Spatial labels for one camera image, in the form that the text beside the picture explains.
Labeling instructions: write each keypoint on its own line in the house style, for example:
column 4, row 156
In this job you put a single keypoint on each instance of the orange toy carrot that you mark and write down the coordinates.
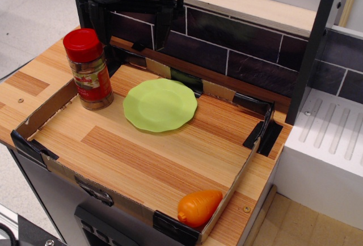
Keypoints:
column 196, row 208

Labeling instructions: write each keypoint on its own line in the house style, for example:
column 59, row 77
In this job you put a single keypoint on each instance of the light wooden shelf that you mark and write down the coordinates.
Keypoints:
column 268, row 13

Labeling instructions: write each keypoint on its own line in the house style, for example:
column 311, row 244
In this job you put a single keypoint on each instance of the white ridged drainboard sink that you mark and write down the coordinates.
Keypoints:
column 321, row 163

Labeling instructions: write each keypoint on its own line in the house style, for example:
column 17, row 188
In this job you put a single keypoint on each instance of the black toy oven panel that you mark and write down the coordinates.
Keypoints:
column 110, row 228

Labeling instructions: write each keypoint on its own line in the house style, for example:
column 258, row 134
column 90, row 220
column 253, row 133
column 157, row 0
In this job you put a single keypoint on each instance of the dark grey vertical post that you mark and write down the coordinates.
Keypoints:
column 324, row 20

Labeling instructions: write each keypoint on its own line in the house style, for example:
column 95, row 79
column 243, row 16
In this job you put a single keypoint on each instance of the red-capped basil spice bottle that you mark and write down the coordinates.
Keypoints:
column 87, row 61

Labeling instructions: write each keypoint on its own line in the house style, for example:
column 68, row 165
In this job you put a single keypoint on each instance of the taped cardboard fence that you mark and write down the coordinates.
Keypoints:
column 97, row 159

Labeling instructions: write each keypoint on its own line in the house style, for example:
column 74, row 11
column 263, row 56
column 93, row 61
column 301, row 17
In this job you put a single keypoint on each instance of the light green plastic plate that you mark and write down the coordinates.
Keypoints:
column 159, row 105

